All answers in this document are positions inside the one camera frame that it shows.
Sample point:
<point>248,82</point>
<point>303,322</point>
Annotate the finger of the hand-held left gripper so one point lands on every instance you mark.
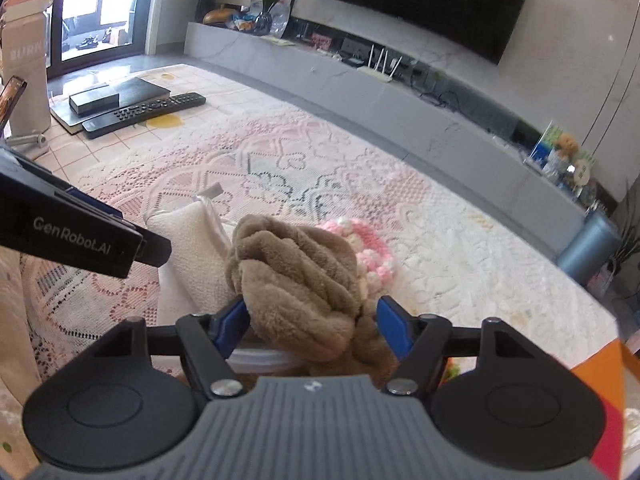
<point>155,251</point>
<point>95,205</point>

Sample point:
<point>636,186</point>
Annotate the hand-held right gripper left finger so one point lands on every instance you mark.
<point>232,322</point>

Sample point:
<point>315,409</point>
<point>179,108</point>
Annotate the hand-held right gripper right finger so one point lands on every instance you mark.
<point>395,327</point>

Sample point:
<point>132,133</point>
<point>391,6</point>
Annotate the cream knit towel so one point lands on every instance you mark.
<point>185,250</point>

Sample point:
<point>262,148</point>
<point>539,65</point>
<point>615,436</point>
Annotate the brown plush toy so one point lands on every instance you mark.
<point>295,280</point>

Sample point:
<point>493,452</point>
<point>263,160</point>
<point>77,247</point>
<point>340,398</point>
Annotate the pink white crochet piece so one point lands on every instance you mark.
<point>372,255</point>

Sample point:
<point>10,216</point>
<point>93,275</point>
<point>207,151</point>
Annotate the orange cardboard box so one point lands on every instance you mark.
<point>600,375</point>

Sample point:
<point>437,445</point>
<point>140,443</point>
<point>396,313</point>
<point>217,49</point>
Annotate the small grey box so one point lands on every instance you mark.
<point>92,100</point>

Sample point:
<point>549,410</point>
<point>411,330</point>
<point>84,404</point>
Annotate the black remote control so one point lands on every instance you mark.
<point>145,112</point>

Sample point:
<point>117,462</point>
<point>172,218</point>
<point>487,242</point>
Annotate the black book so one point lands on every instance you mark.
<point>145,90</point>

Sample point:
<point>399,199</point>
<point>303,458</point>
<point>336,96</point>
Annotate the smartphone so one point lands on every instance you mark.
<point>12,100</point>

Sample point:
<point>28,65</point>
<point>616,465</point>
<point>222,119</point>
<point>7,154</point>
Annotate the cream dotted cloth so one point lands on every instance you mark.
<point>15,360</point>

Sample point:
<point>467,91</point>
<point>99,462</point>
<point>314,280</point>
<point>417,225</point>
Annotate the lace tablecloth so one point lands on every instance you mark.
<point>350,185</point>

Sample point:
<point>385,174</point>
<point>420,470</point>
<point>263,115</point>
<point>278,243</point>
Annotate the large white bottle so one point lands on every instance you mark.
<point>27,70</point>

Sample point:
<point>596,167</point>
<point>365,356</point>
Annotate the glass balcony door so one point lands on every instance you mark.
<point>100,5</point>

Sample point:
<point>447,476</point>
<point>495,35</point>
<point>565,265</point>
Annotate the blue trash can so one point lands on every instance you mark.
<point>587,247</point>

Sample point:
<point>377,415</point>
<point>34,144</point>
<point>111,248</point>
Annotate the golden brown ornament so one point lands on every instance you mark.
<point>220,15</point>

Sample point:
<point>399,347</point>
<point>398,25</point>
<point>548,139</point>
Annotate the green picture board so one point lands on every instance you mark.
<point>542,145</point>

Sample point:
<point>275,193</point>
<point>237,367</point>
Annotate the marble television console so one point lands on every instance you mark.
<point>350,90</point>

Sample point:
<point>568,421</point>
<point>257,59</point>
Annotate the red storage box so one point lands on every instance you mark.
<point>610,440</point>

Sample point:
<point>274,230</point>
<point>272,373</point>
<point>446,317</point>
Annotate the round pale sign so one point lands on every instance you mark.
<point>582,172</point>

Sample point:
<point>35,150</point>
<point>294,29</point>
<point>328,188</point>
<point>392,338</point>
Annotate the teddy bear bouquet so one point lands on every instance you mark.
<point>565,152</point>

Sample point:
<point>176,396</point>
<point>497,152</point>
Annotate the long leaf potted plant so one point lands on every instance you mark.
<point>630,230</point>

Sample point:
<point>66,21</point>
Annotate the white router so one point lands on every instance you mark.
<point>380,72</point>

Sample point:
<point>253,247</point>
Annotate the pink card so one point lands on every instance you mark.
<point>322,41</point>

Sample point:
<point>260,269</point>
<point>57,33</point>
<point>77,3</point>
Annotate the black television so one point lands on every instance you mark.
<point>425,0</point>

